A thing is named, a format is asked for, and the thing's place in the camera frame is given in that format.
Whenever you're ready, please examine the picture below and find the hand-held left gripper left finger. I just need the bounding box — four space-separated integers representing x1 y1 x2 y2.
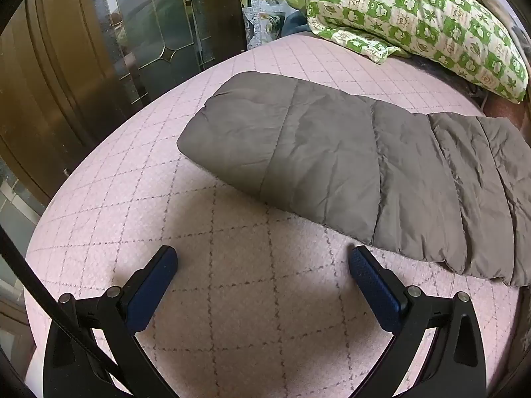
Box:
42 245 179 398

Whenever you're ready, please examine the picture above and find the green patterned pillow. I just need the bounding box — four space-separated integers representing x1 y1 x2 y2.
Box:
284 0 529 104

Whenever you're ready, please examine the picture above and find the black cable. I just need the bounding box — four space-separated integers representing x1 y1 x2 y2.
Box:
0 224 129 398

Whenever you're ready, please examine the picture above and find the dark blue cloth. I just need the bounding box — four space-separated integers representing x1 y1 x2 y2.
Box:
281 8 311 37

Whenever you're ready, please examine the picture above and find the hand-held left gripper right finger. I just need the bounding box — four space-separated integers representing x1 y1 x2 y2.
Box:
347 244 487 398

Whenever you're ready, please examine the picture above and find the wooden wardrobe with glass door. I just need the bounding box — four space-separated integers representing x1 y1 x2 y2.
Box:
0 0 250 220

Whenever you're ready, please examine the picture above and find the floral patterned panel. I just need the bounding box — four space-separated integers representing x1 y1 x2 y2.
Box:
236 0 293 50

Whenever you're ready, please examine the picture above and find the grey quilted jacket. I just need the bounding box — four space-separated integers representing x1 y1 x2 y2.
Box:
176 71 531 288

